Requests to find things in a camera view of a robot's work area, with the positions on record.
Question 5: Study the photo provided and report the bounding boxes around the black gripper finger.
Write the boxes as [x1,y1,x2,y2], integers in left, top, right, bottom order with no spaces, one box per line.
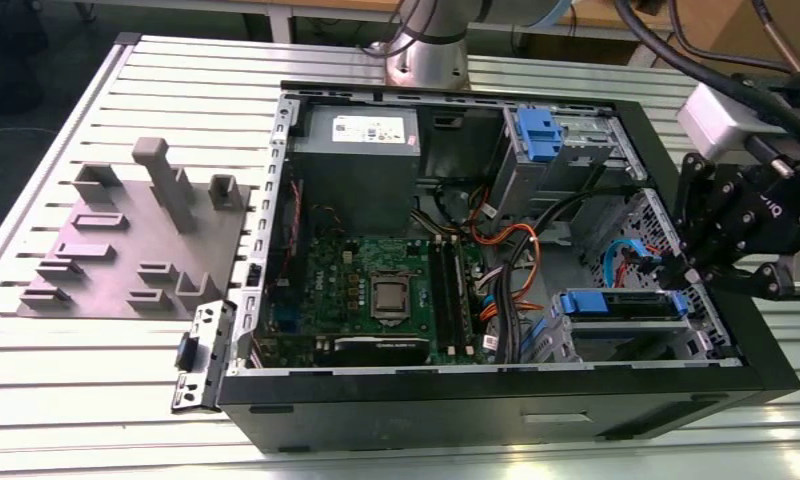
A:
[697,258,800,305]
[664,151,720,290]

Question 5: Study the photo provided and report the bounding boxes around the hard disk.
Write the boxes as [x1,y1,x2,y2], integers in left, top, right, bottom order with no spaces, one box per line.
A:
[527,288,693,361]

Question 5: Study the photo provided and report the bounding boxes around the grey metal disk bay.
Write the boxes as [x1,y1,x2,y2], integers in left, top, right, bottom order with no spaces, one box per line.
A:
[549,287,741,364]

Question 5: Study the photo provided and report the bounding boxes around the grey metal drive cage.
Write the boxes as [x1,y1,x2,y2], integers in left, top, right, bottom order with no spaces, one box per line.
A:
[489,102,645,221]

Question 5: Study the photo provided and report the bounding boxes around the blue drive latch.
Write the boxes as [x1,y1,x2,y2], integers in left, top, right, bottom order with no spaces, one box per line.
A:
[516,107,565,164]

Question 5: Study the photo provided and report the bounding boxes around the black RAM slot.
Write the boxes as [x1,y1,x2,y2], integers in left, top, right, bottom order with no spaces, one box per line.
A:
[434,238,460,354]
[450,238,476,354]

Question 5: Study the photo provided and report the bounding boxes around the green motherboard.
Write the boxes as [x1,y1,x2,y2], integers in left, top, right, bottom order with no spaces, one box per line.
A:
[258,234,492,366]

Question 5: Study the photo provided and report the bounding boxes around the silver CPU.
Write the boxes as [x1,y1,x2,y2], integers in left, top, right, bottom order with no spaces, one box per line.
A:
[376,282,408,311]

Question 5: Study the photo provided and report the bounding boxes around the CPU socket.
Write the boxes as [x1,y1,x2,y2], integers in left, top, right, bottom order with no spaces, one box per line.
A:
[368,268,416,327]

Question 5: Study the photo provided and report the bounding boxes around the grey power supply unit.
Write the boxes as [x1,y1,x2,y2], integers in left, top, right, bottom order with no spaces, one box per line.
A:
[285,104,422,239]

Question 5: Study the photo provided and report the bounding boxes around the black PC case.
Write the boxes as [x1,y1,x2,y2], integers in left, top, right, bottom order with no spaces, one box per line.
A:
[213,79,800,454]

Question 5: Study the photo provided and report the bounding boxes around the black graphics card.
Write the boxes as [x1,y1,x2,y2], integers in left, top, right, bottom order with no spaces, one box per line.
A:
[256,333,433,369]

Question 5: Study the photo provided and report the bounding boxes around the grey parts rack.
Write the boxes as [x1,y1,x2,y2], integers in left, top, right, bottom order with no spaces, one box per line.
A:
[15,138,254,322]

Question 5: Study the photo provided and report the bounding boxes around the black plug power wire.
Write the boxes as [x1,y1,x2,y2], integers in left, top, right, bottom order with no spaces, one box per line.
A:
[639,243,692,274]

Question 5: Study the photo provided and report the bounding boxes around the blue data wire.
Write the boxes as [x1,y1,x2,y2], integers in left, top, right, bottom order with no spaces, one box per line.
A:
[599,238,661,291]

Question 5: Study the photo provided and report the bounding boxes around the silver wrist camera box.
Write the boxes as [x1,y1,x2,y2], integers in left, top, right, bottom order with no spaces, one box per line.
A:
[676,82,792,160]

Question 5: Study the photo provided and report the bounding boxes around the orange yellow wire bundle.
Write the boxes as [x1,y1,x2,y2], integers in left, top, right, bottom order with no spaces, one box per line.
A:
[469,222,548,321]

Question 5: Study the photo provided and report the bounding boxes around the thick black cable bundle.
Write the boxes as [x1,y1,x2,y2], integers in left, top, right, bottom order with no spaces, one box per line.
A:
[492,184,641,364]

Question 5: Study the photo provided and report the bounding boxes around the thick black arm hose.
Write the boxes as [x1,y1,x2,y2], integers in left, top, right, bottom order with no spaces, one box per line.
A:
[612,0,761,96]

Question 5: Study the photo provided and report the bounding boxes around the wooden desk white frame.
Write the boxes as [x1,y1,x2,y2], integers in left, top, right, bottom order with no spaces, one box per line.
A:
[238,0,683,69]

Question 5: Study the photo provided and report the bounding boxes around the thin red black wire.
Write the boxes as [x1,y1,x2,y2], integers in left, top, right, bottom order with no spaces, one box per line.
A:
[282,177,305,289]

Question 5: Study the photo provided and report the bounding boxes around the grey slot retainer bracket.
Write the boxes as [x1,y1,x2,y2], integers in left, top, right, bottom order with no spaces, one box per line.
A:
[170,298,238,414]

